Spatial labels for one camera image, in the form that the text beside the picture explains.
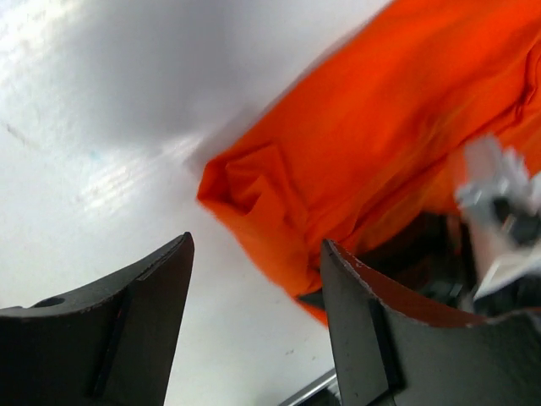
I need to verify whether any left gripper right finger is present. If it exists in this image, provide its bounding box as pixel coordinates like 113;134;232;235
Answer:
320;240;540;405

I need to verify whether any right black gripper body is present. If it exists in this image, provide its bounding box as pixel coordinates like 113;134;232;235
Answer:
357;212;540;316

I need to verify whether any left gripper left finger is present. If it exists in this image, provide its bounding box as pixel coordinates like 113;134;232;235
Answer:
1;233;194;405

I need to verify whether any orange t-shirt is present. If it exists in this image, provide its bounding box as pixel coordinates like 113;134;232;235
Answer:
197;1;540;300

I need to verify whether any aluminium front rail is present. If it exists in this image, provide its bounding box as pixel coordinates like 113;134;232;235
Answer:
280;369;342;406

